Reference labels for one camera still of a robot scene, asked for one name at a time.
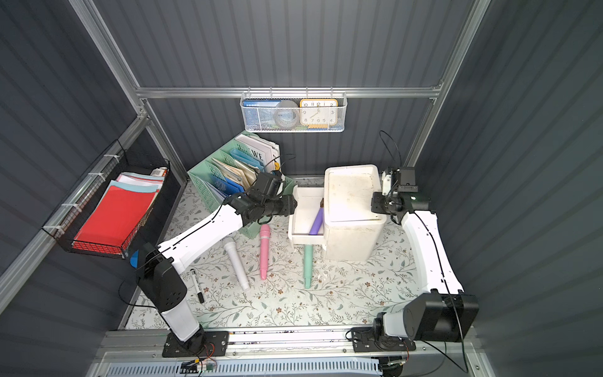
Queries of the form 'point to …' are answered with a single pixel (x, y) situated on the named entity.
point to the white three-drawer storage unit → (352, 232)
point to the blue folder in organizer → (228, 185)
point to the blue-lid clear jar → (134, 259)
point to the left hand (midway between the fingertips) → (290, 201)
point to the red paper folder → (113, 219)
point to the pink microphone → (264, 234)
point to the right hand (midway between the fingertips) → (387, 202)
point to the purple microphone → (317, 223)
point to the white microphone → (231, 249)
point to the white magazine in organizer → (268, 151)
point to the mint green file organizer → (208, 187)
